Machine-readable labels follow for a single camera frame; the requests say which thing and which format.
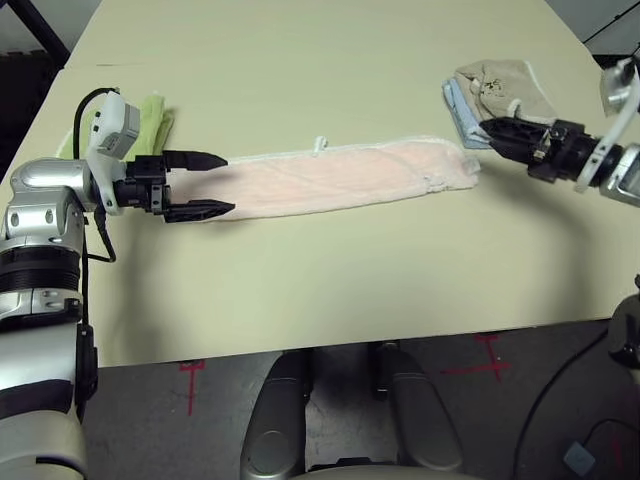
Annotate beige robot torso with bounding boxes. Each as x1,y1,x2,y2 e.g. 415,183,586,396
299,457,481,480

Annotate beige folded towel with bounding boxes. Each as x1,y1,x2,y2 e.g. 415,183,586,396
455,58,559,126

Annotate side table with black frame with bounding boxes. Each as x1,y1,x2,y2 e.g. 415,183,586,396
22,0,71,59

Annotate light blue folded towel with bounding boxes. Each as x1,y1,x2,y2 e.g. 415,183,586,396
440,77,494,151

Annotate red floor tape cross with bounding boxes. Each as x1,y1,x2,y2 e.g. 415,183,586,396
178,359,207,417

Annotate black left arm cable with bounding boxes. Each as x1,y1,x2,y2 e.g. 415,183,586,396
73,87,120,421

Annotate small grey-blue floor box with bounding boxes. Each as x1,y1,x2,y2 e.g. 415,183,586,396
563,439,596,474

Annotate black cabinet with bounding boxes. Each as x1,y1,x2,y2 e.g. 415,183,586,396
592,47,640,69

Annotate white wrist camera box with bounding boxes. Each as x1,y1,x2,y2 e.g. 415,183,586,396
574,57,640,194
87,92,144,216

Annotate grey right robot leg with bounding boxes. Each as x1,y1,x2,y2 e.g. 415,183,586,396
369,342,464,474

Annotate green folded towel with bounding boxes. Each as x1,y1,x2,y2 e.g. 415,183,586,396
58,91,176,159

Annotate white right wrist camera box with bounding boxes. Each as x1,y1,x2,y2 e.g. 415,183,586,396
574,57,640,194

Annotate pink terry towel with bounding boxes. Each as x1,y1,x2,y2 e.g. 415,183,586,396
219,134,481,221

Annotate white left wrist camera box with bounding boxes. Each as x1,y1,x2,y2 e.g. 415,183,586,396
87,92,144,216

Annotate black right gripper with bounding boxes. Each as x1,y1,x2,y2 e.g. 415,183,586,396
477,116,601,186

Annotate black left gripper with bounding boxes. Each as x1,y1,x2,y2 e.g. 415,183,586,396
112,148,238,225

